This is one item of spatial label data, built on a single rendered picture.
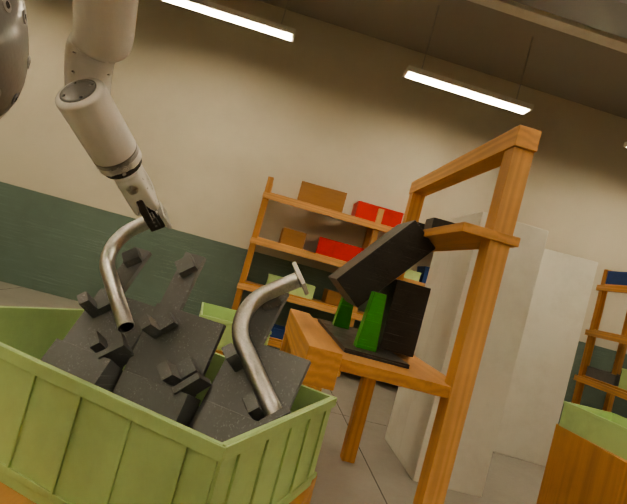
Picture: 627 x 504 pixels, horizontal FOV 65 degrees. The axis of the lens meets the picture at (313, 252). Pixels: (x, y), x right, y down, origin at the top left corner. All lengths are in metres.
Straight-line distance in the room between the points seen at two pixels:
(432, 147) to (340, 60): 1.78
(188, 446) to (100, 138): 0.54
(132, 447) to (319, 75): 6.82
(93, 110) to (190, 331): 0.42
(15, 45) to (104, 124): 0.60
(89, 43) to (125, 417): 0.54
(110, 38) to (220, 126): 6.22
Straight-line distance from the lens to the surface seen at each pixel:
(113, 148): 0.94
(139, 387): 0.91
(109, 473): 0.72
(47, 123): 7.58
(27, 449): 0.81
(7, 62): 0.32
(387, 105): 7.32
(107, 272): 1.06
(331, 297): 6.33
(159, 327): 0.97
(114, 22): 0.84
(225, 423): 0.83
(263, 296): 0.92
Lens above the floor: 1.18
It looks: 2 degrees up
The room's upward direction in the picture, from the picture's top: 15 degrees clockwise
